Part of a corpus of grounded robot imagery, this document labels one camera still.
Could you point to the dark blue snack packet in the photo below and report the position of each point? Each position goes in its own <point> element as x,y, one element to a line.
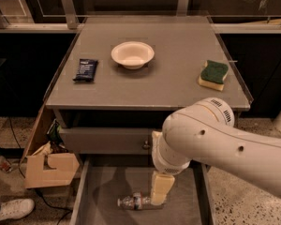
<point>86,70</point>

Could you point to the centre-left metal railing bracket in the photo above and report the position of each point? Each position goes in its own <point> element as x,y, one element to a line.
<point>70,13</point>

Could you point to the grey drawer cabinet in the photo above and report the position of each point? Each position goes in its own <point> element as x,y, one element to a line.
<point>141,98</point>

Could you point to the closed grey top drawer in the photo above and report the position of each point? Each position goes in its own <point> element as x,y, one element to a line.
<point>106,140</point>

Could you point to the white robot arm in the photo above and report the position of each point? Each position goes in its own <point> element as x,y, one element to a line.
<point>205,132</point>

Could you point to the round metal drawer knob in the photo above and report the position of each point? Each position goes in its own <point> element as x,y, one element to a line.
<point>146,145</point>

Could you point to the white paper bowl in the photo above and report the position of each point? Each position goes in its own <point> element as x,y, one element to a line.
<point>132,54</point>

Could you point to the green packet in box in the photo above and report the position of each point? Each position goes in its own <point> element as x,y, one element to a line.
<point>53,132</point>

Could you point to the white sneaker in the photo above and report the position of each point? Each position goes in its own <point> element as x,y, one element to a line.
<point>16,209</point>

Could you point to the brown cardboard box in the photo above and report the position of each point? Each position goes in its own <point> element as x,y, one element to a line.
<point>52,170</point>

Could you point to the green and yellow sponge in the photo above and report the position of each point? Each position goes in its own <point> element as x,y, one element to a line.
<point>213,75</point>

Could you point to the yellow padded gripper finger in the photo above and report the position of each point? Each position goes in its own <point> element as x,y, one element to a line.
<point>161,186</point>

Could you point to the centre-right metal railing bracket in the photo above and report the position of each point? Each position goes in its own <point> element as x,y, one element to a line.
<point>182,7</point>

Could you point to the small bottle on floor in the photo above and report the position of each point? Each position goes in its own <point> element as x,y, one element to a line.
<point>5,165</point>

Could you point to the clear plastic water bottle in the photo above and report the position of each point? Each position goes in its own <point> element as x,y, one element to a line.
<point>137,201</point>

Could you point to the open grey middle drawer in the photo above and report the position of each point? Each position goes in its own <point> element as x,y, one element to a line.
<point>107,178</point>

